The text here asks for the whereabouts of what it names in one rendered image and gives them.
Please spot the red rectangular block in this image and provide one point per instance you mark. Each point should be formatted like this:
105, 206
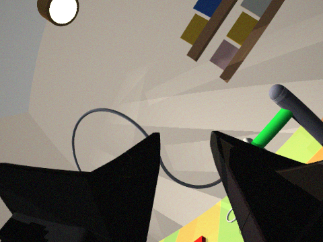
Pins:
201, 239

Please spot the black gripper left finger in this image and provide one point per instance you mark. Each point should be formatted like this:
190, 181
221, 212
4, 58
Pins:
114, 201

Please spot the orange bar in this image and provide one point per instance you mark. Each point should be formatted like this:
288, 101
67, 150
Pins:
248, 140

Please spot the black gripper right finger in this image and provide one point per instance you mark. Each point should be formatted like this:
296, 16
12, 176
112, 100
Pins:
274, 198

